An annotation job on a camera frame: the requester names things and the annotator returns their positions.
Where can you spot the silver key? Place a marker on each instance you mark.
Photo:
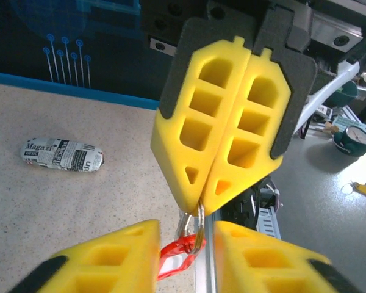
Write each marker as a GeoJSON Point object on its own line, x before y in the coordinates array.
{"type": "Point", "coordinates": [184, 224]}

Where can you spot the teal patterned box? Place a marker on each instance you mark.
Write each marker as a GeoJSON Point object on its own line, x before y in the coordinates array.
{"type": "Point", "coordinates": [347, 122]}

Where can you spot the newspaper print pouch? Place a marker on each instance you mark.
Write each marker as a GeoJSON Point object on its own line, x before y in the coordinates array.
{"type": "Point", "coordinates": [61, 154]}

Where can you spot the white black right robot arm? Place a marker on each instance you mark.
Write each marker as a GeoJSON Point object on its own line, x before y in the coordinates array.
{"type": "Point", "coordinates": [338, 77]}

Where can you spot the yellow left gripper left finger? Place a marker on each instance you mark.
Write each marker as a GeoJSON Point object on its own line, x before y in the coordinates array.
{"type": "Point", "coordinates": [134, 244]}

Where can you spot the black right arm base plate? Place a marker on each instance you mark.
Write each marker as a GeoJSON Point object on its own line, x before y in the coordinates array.
{"type": "Point", "coordinates": [241, 210]}

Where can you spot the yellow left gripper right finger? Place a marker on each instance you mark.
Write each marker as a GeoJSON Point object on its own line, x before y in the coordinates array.
{"type": "Point", "coordinates": [231, 244]}

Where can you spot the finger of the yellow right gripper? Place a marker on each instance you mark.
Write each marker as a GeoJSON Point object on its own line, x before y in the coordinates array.
{"type": "Point", "coordinates": [170, 152]}
{"type": "Point", "coordinates": [256, 174]}

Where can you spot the green round container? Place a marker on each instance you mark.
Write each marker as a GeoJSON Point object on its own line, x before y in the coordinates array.
{"type": "Point", "coordinates": [344, 94]}

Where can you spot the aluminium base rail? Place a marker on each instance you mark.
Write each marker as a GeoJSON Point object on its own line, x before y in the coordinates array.
{"type": "Point", "coordinates": [205, 274]}

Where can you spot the green alarm clock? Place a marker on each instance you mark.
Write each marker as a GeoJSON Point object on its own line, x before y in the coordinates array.
{"type": "Point", "coordinates": [358, 137]}

